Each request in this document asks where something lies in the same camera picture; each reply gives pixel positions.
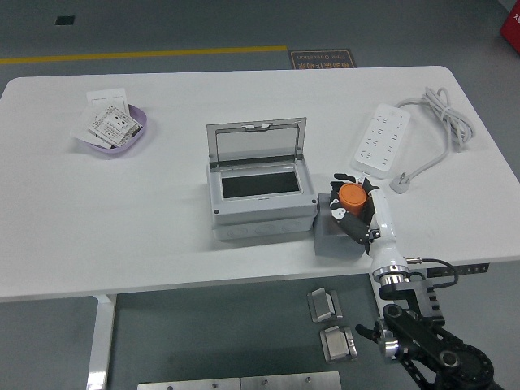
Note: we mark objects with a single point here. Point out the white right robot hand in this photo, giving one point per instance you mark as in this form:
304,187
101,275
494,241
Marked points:
384,227

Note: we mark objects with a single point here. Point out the orange cylinder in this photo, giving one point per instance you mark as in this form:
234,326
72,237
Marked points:
352,196

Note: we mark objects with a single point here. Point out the grey box with clear flap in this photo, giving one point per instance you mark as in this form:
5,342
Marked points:
260,211

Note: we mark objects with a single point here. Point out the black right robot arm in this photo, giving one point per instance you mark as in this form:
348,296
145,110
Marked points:
426,329

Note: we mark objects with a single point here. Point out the grey cube with round hole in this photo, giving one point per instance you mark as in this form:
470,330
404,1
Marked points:
329,243

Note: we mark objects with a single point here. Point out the white power strip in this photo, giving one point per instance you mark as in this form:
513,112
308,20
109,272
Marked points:
380,138

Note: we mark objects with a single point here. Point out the small metal block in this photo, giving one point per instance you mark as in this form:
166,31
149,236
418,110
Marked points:
337,345
323,306

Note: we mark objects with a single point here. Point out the brown floor sign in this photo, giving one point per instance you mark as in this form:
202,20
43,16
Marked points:
323,59

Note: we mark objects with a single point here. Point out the metal plate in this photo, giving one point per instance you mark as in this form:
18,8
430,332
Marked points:
290,382
187,385

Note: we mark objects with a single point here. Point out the red object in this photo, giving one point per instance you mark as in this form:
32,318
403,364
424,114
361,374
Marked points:
512,28

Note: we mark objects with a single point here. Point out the purple tray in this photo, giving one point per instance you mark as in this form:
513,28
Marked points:
122,150

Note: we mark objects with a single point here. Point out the printed white socket panel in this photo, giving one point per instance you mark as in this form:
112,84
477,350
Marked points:
111,126

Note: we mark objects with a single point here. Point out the yellow floor tape line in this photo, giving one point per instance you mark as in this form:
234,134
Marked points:
142,54

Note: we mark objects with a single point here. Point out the plain white card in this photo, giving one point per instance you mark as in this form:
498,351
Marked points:
79,134

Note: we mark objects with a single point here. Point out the black floor hatch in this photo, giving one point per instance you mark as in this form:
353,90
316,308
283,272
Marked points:
65,20

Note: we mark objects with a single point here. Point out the black under-table bracket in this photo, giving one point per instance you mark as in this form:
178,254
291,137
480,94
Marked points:
471,269

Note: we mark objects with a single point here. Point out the white wall switch plate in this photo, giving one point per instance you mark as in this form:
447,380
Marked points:
105,97

